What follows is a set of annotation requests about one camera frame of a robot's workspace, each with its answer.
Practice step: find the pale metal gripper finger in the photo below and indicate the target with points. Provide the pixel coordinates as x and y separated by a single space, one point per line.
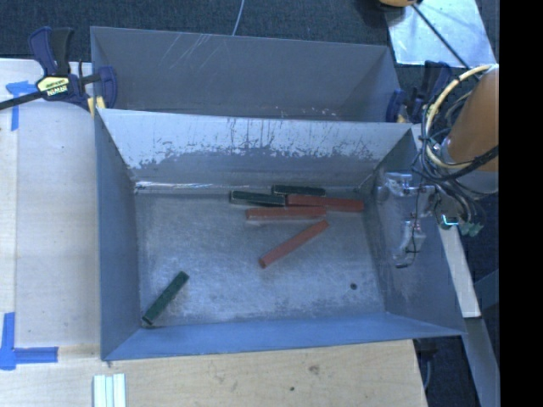
410 240
399 187

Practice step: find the red-brown flat block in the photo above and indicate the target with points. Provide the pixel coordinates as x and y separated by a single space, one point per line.
284 213
294 244
326 203

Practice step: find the dark green flat block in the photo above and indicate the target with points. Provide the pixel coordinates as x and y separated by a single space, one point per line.
299 191
256 198
166 298

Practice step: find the grey metal bin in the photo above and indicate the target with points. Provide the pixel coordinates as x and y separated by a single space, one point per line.
254 269

